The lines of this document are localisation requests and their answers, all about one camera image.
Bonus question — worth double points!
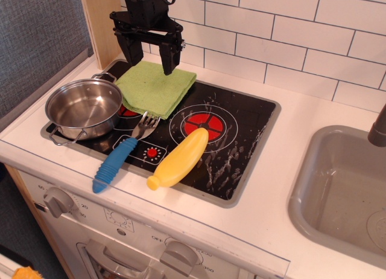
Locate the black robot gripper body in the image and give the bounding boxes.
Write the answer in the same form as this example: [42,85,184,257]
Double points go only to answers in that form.
[110,0,184,48]

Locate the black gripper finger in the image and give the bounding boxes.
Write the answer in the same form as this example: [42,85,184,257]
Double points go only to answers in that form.
[159,42,183,75]
[115,31,143,65]

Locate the stainless steel pot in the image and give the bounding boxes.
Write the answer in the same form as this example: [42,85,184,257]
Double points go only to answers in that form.
[45,73,123,146]

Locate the black toy stove top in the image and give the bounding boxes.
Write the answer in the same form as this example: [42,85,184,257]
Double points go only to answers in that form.
[40,59,282,209]

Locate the green folded cloth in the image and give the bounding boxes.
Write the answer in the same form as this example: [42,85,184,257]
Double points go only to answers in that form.
[116,61,197,120]

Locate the yellow plastic banana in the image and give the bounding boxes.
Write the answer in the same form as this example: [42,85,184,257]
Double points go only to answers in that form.
[147,128,209,190]

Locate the grey left oven knob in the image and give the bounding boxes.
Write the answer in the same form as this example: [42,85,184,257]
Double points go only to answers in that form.
[43,187,74,218]

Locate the grey oven knob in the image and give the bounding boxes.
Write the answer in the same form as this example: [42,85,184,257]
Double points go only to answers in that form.
[43,187,74,218]
[160,241,199,277]

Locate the white toy oven front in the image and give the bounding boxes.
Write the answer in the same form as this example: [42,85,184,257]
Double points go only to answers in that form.
[20,172,289,278]

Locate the grey right oven knob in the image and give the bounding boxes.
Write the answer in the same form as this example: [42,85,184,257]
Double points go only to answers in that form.
[160,241,199,277]

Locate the grey plastic sink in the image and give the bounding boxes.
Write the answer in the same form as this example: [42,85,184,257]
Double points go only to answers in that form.
[288,125,385,269]

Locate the grey faucet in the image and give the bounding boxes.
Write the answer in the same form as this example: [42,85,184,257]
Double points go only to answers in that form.
[367,104,386,147]

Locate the orange object at corner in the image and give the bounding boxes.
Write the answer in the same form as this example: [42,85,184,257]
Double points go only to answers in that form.
[11,266,43,279]

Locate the wooden side post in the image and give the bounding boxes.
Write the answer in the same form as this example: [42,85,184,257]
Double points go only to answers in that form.
[81,0,121,69]

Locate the blue handled metal fork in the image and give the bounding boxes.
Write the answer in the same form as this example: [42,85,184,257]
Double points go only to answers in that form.
[92,111,161,193]

